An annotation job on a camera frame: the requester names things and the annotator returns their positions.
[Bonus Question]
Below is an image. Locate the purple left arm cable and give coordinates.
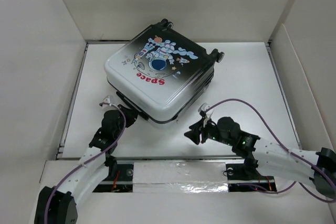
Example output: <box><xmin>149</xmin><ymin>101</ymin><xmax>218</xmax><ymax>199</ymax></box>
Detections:
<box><xmin>44</xmin><ymin>104</ymin><xmax>127</xmax><ymax>224</ymax></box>

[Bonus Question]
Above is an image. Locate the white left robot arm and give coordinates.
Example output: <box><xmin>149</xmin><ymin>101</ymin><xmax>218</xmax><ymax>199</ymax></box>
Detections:
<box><xmin>34</xmin><ymin>102</ymin><xmax>138</xmax><ymax>223</ymax></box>

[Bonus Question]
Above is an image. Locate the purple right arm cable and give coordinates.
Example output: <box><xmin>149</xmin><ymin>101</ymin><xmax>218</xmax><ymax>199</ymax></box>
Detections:
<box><xmin>207</xmin><ymin>99</ymin><xmax>334</xmax><ymax>204</ymax></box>

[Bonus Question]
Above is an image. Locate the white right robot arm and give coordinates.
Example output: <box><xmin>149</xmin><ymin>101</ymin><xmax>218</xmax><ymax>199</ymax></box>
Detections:
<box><xmin>184</xmin><ymin>117</ymin><xmax>335</xmax><ymax>199</ymax></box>

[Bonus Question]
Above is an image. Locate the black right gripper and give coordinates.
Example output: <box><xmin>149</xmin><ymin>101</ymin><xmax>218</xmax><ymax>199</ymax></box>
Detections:
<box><xmin>184</xmin><ymin>115</ymin><xmax>233</xmax><ymax>146</ymax></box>

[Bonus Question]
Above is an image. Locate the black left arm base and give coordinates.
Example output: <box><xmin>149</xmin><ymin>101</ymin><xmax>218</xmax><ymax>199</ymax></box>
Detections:
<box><xmin>93</xmin><ymin>156</ymin><xmax>134</xmax><ymax>193</ymax></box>

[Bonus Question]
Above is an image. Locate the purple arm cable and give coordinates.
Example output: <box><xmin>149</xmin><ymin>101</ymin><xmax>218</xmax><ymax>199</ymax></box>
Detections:
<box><xmin>44</xmin><ymin>104</ymin><xmax>127</xmax><ymax>224</ymax></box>
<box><xmin>207</xmin><ymin>99</ymin><xmax>334</xmax><ymax>204</ymax></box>

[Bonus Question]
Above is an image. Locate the aluminium mounting rail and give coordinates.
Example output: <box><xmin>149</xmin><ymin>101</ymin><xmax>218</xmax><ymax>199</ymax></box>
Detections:
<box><xmin>85</xmin><ymin>155</ymin><xmax>289</xmax><ymax>187</ymax></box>

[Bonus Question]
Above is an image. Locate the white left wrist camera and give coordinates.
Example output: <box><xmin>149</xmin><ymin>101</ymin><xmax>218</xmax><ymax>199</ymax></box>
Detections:
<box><xmin>99</xmin><ymin>95</ymin><xmax>114</xmax><ymax>109</ymax></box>

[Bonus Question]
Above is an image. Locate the black white space suitcase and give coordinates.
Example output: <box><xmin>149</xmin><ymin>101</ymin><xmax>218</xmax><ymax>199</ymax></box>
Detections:
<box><xmin>104</xmin><ymin>19</ymin><xmax>225</xmax><ymax>125</ymax></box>

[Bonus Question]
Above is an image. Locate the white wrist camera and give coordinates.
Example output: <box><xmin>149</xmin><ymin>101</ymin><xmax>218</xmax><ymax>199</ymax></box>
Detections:
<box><xmin>198</xmin><ymin>103</ymin><xmax>214</xmax><ymax>123</ymax></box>
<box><xmin>99</xmin><ymin>95</ymin><xmax>114</xmax><ymax>109</ymax></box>

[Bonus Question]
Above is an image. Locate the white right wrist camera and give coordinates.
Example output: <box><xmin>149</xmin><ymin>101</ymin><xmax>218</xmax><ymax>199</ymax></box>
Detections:
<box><xmin>198</xmin><ymin>103</ymin><xmax>214</xmax><ymax>123</ymax></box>

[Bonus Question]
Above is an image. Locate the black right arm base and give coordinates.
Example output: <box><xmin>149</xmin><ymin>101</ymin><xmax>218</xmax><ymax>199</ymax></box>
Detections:
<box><xmin>223</xmin><ymin>161</ymin><xmax>277</xmax><ymax>193</ymax></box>

